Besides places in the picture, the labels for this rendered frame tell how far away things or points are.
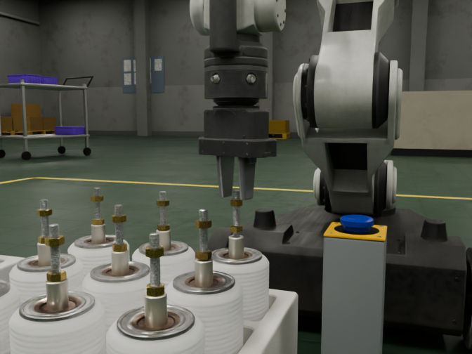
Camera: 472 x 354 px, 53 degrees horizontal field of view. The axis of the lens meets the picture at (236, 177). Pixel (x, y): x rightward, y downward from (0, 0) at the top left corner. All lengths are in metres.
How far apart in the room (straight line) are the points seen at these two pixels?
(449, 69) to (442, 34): 0.77
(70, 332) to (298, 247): 0.58
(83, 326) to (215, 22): 0.38
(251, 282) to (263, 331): 0.07
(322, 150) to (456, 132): 5.14
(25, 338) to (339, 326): 0.35
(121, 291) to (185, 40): 11.95
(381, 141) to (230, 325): 0.53
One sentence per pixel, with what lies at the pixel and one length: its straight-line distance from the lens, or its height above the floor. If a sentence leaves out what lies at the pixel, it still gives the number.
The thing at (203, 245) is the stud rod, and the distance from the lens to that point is 0.57.
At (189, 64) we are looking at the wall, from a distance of 12.34.
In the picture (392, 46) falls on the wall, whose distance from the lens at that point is 11.32.
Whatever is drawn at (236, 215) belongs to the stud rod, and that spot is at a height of 0.31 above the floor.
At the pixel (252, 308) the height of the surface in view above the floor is 0.19.
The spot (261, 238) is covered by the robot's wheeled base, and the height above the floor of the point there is 0.20.
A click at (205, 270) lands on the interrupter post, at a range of 0.57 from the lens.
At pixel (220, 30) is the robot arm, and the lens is 0.61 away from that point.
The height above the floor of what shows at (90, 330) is 0.24.
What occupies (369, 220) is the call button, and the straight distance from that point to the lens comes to 0.58.
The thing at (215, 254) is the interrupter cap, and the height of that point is 0.25.
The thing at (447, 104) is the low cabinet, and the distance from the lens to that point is 6.08.
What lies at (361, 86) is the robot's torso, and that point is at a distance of 0.88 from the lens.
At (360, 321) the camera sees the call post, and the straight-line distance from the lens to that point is 0.60.
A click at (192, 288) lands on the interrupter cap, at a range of 0.56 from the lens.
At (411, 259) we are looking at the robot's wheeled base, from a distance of 0.96.
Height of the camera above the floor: 0.45
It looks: 7 degrees down
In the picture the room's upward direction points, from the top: straight up
